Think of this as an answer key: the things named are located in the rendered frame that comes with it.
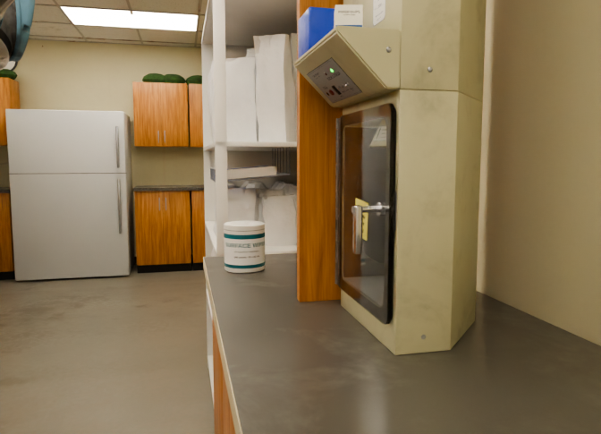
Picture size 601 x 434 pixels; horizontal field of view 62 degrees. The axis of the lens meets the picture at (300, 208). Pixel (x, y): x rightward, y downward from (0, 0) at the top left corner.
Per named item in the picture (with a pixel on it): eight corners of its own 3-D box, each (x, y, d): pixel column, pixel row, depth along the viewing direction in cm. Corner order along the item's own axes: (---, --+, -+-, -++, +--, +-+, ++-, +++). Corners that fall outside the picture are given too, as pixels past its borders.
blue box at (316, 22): (340, 63, 114) (341, 21, 113) (355, 54, 105) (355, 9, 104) (298, 61, 112) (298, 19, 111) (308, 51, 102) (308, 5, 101)
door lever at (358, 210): (382, 254, 92) (376, 251, 94) (383, 202, 91) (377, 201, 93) (354, 255, 91) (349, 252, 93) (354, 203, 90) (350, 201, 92)
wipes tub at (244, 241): (261, 263, 169) (261, 219, 167) (267, 272, 156) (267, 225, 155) (223, 265, 166) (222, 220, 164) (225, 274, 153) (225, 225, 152)
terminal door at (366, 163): (340, 285, 120) (342, 116, 116) (391, 327, 90) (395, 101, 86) (337, 285, 120) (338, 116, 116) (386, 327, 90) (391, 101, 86)
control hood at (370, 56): (342, 107, 117) (342, 63, 116) (401, 89, 85) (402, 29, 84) (293, 106, 114) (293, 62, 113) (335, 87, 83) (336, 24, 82)
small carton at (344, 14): (359, 45, 96) (359, 12, 96) (362, 38, 91) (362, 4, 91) (334, 45, 96) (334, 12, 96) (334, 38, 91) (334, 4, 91)
